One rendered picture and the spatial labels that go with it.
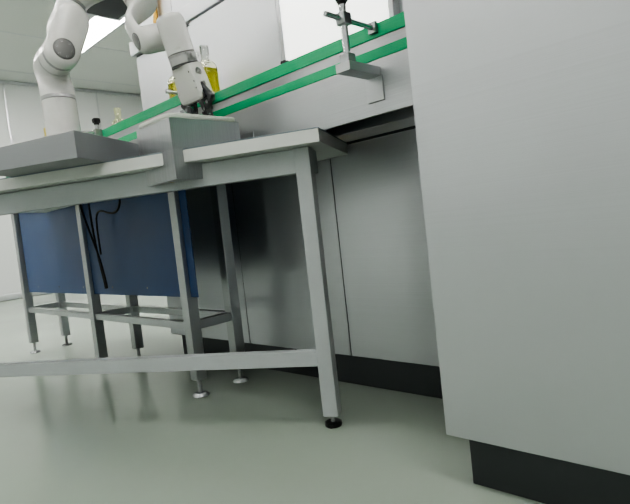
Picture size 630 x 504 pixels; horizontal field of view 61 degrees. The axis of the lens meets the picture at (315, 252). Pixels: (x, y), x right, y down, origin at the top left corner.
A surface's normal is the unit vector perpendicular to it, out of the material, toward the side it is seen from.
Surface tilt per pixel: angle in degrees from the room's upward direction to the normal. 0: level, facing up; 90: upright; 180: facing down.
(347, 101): 90
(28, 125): 90
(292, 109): 90
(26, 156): 90
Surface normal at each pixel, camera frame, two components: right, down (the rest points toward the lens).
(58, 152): -0.27, 0.08
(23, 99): 0.71, -0.04
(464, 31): -0.69, 0.11
